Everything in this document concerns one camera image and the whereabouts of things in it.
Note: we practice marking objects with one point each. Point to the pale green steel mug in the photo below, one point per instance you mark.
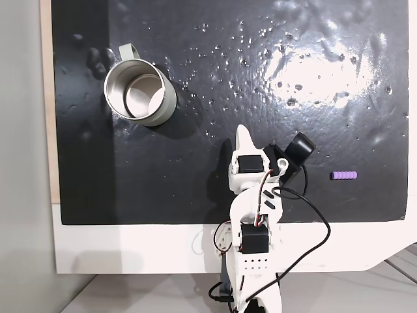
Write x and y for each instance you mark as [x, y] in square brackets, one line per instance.
[163, 104]

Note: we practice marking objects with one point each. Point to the black table mat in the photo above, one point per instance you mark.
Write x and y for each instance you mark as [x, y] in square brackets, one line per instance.
[208, 98]

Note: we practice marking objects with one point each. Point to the black camera box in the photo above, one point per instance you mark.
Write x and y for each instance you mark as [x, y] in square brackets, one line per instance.
[298, 150]

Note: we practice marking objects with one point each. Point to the purple ribbed pen grip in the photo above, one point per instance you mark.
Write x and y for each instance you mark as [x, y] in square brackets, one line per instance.
[343, 175]

